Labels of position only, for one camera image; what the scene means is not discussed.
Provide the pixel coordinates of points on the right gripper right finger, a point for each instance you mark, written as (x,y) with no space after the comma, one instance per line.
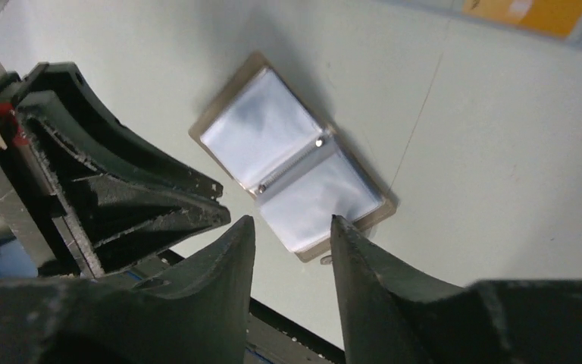
(391,312)

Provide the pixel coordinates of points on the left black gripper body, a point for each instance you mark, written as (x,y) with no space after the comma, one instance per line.
(33,208)

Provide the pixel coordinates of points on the grey card holder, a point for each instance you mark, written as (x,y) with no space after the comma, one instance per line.
(294,164)

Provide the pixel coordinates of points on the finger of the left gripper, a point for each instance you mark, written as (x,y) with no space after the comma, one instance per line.
(127,213)
(120,145)

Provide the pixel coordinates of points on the orange credit card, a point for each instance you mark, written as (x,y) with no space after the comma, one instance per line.
(550,17)

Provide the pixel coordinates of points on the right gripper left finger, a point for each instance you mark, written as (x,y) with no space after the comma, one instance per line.
(194,312)

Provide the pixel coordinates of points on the clear plastic card box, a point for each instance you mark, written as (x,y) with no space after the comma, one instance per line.
(453,9)

